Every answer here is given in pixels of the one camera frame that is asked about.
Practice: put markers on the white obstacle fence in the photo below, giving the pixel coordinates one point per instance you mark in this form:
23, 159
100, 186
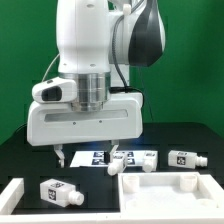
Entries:
12, 194

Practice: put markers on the tag sheet white base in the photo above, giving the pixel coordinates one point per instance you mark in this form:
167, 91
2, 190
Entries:
96, 158

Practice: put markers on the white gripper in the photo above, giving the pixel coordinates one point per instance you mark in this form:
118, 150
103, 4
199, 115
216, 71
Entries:
53, 124

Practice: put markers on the white square tabletop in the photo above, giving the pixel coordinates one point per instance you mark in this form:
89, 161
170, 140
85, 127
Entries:
168, 191

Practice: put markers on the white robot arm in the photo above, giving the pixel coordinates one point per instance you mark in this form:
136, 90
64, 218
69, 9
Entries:
95, 37

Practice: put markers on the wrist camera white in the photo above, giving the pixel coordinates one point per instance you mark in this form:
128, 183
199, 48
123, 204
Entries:
56, 90

